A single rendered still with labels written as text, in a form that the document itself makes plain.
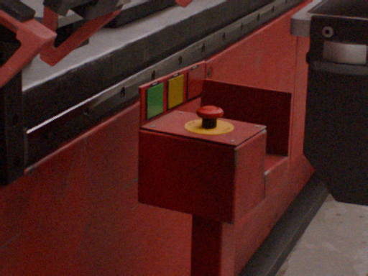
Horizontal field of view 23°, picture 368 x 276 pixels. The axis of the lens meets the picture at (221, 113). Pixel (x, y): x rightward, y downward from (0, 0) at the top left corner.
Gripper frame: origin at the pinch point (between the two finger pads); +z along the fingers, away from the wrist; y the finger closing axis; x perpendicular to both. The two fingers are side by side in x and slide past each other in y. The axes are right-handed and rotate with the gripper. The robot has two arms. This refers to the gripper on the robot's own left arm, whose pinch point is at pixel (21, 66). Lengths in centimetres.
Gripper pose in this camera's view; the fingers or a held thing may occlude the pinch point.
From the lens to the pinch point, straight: 77.1
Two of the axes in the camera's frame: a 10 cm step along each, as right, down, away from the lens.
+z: -4.6, 8.0, 3.8
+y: -3.1, 2.6, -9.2
